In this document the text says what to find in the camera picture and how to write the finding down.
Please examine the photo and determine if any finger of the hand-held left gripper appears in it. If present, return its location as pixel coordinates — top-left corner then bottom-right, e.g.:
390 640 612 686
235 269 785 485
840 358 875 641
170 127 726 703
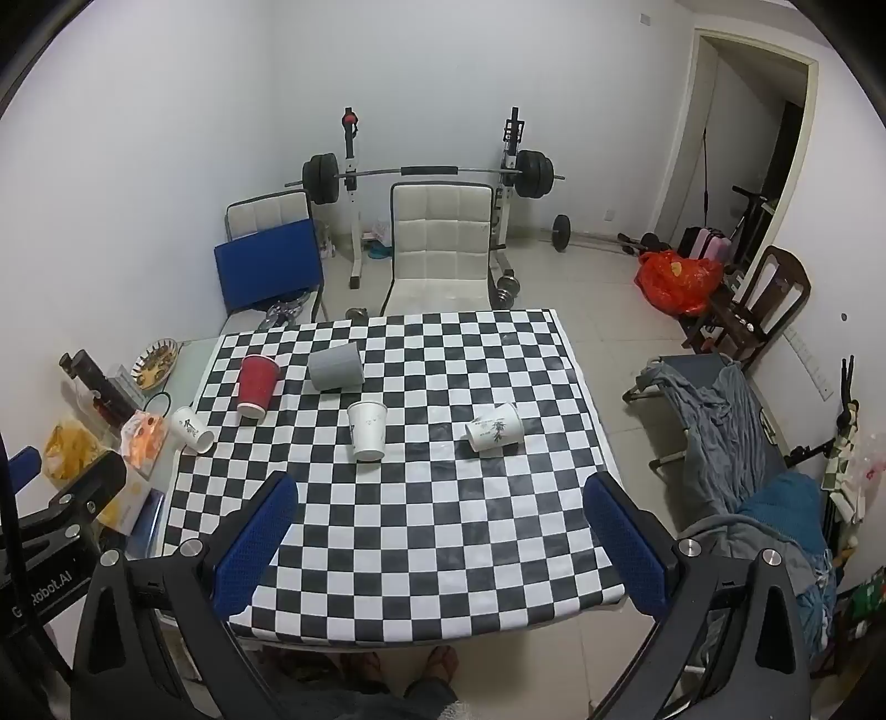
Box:
17 450 130 549
6 446 43 495

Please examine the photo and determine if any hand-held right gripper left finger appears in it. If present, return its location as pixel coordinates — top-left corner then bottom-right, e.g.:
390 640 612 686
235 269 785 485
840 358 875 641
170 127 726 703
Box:
69 471 300 720

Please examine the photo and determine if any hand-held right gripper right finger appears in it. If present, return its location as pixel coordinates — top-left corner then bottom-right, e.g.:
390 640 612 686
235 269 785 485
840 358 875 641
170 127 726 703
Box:
583 471 812 720

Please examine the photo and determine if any small white paper cup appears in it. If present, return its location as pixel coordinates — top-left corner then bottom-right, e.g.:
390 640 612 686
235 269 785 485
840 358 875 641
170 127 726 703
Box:
171 405 216 455

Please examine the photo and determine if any plain white paper cup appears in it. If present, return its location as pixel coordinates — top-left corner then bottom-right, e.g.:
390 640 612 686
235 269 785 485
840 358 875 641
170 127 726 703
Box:
346 399 389 462

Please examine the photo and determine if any red paper cup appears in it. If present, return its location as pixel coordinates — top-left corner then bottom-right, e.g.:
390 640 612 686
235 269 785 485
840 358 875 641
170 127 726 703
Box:
236 353 282 419

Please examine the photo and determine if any white cup with plant print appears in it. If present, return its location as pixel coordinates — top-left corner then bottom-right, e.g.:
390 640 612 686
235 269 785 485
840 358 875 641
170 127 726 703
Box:
463 402 523 456

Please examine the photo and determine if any grey cup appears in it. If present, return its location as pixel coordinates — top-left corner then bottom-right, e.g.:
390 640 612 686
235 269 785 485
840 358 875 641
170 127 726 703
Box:
307 342 365 393

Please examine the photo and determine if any yellow box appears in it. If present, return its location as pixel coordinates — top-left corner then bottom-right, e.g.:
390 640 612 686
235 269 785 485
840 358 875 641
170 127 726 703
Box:
96 474 151 536

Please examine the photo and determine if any yellow snack bag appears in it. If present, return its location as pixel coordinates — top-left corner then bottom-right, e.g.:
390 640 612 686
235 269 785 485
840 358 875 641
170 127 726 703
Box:
42 420 106 487

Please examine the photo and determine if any blue book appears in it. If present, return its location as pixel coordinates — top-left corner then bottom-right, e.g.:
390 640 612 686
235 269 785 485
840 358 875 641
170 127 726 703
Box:
127 487 168 559

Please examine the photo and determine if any orange snack packet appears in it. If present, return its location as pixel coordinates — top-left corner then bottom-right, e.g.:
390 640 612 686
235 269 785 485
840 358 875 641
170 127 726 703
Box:
120 409 170 473

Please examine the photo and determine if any black bottle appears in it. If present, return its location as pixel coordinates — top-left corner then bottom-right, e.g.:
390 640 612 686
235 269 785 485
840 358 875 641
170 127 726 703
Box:
58 349 137 425

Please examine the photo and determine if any plate of food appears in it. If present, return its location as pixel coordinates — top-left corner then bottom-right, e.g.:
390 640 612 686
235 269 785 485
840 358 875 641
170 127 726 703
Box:
131 338 180 390

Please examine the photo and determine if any grey clothing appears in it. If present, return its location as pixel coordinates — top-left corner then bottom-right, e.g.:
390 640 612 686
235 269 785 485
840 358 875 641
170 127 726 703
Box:
638 356 786 517

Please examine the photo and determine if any teal blanket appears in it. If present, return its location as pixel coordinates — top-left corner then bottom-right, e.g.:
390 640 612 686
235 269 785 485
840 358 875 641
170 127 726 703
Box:
735 474 830 551

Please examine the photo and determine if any black white checkered tablecloth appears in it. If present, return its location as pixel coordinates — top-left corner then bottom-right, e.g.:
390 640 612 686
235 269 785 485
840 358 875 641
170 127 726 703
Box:
161 308 627 649

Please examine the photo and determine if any folding cot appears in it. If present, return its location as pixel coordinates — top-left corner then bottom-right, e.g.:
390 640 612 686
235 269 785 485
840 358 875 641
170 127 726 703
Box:
621 352 835 686

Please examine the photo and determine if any person's foot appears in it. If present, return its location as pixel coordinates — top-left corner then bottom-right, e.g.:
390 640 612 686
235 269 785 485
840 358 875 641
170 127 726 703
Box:
414 644 462 700

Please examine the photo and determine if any person's trouser leg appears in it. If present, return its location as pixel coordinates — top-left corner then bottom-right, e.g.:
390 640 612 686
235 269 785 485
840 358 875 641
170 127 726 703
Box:
403 682 480 720

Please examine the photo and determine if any red plastic bag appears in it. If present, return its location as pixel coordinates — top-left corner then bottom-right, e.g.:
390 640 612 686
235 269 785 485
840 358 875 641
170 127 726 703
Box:
635 250 725 318

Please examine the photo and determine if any blue board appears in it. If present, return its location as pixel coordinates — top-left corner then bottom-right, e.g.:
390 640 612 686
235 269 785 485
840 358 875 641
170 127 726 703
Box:
213 219 326 314

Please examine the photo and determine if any dark wooden chair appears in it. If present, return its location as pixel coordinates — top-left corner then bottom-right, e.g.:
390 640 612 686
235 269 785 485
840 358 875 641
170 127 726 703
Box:
681 245 812 369

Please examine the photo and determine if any pink suitcase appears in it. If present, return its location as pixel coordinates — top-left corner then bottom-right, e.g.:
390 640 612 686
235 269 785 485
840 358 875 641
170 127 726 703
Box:
677 225 736 264

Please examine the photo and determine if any barbell with single plate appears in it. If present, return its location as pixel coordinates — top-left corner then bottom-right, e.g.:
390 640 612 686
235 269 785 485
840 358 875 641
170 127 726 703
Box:
550 214 667 256

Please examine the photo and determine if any white padded chair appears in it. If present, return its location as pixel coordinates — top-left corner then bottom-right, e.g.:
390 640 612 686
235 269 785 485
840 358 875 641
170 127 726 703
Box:
224 189 331 328
378 181 498 317

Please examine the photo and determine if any barbell with black plates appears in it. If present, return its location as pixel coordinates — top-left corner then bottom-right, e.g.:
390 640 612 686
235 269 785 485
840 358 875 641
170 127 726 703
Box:
284 148 566 207

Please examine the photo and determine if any white barbell rack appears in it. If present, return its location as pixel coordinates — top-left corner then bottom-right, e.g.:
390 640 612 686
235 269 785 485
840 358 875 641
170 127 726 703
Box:
337 106 528 292

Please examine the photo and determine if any door frame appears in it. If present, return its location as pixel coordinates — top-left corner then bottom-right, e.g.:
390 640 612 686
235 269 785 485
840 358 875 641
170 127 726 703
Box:
653 28 822 259

